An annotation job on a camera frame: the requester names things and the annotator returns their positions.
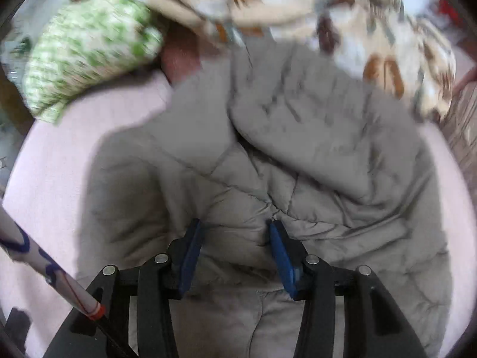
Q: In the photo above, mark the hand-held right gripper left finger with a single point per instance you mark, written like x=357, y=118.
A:
x=190, y=253

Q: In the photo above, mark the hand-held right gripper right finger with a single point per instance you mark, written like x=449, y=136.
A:
x=280, y=257

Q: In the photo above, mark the grey puffer jacket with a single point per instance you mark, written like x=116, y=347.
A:
x=320, y=149

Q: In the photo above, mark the white blue-printed stick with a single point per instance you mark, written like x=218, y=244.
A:
x=28, y=244

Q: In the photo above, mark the pink bed sheet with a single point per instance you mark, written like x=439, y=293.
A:
x=48, y=164

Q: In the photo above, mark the reddish brown pillow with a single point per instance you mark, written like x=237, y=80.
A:
x=183, y=57

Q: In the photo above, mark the green patterned pillow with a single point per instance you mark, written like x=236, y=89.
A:
x=89, y=52

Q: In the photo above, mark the beige printed blanket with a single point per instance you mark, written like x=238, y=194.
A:
x=376, y=41

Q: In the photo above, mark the wooden bed frame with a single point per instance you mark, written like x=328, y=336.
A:
x=465, y=123

